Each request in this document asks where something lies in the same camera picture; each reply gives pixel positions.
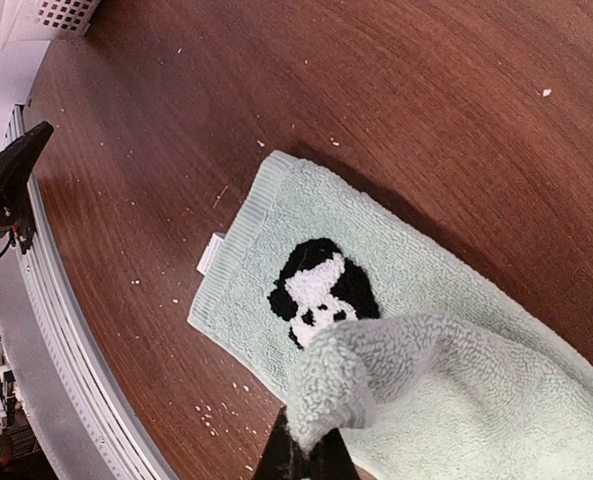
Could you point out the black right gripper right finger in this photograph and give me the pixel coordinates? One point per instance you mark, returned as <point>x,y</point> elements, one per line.
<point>330,459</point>

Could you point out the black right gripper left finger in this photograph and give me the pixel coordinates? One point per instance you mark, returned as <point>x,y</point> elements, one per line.
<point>282,458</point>

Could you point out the mint green towel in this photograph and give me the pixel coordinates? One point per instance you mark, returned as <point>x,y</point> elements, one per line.
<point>358,322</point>

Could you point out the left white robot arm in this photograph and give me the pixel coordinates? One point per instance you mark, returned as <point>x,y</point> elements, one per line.
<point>17,161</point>

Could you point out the white plastic perforated basket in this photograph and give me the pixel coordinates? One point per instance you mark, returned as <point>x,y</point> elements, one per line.
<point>46,20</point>

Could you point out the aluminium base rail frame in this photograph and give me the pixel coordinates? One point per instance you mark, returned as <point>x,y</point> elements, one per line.
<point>77,410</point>

